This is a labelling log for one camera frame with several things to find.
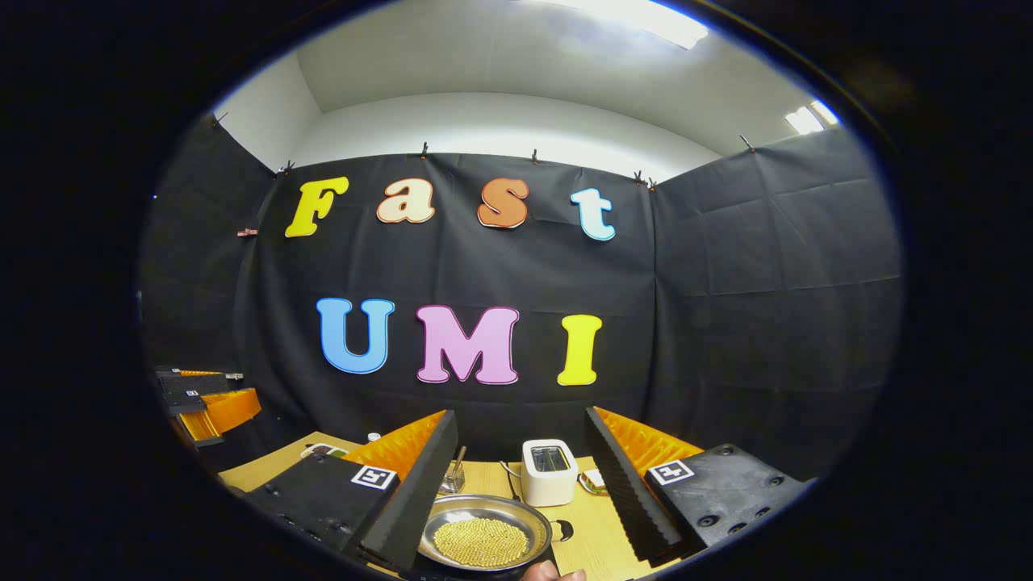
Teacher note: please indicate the small ceiling light panel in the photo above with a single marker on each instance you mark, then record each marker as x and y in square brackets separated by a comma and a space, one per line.
[811, 117]

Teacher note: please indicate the small white sauce tray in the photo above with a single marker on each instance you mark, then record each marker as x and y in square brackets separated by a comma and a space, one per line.
[323, 450]

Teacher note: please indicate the white toaster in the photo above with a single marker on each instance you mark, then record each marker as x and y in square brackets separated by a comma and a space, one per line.
[550, 476]

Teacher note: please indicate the black induction cooktop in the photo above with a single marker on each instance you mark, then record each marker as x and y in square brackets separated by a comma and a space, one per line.
[436, 574]

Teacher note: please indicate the sandwich with lettuce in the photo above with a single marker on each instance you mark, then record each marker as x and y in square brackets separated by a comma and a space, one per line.
[595, 482]

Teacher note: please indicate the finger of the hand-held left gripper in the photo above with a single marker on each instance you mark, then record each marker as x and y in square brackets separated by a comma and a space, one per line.
[190, 383]
[230, 407]

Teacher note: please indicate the steel pot with beans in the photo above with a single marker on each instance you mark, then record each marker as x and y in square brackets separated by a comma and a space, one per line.
[484, 537]

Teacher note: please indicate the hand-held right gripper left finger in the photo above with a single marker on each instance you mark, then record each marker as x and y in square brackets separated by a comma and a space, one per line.
[420, 484]

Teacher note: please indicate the long ceiling light panel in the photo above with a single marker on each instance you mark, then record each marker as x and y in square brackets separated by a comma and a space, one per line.
[637, 20]

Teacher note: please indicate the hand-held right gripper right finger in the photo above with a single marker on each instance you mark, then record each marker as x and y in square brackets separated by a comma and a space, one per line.
[621, 484]

